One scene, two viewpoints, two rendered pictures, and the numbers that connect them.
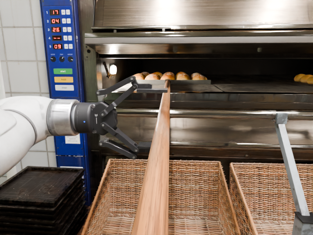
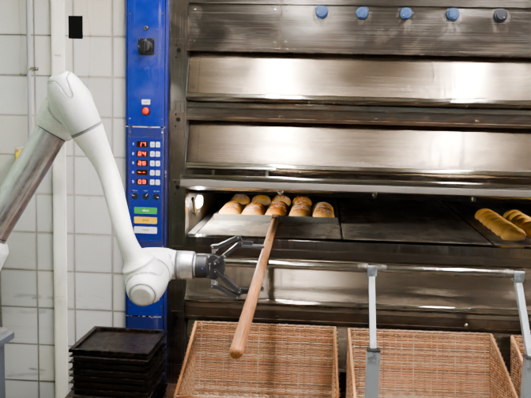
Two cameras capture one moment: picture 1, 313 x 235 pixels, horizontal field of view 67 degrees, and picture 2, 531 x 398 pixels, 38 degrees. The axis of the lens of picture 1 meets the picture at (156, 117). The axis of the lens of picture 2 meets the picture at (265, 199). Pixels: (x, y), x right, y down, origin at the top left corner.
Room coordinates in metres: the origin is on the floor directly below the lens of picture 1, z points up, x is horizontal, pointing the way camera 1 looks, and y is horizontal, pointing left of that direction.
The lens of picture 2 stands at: (-1.77, -0.02, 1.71)
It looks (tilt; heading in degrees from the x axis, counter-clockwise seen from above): 7 degrees down; 0
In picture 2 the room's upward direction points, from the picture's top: 1 degrees clockwise
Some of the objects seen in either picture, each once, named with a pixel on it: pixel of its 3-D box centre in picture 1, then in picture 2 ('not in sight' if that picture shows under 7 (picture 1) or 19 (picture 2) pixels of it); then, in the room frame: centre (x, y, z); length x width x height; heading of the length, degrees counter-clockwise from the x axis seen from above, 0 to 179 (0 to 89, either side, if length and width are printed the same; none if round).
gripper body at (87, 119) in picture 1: (97, 118); (210, 266); (0.56, 0.14, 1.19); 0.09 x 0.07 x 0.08; 87
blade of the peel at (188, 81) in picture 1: (167, 79); (277, 212); (1.73, -0.08, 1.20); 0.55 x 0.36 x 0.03; 87
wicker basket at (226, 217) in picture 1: (162, 213); (260, 378); (0.86, -0.02, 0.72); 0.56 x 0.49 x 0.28; 87
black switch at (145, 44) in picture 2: not in sight; (144, 39); (1.11, 0.44, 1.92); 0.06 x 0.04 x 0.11; 86
